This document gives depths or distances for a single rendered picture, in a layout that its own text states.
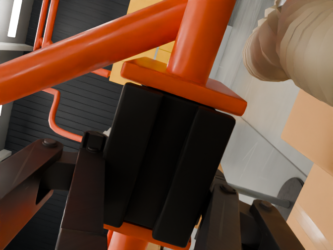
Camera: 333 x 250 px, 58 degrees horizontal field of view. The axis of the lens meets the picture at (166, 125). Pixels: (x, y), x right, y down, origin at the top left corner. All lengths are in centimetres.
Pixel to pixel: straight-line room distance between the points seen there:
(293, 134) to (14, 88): 26
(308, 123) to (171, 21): 20
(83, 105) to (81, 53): 1110
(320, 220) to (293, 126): 70
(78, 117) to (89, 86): 121
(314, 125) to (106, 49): 21
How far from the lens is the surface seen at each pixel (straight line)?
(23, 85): 19
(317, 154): 29
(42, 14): 877
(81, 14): 1120
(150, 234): 16
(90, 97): 1120
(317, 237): 102
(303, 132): 32
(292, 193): 231
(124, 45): 17
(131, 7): 759
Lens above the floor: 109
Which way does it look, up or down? 2 degrees down
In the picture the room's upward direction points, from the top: 73 degrees counter-clockwise
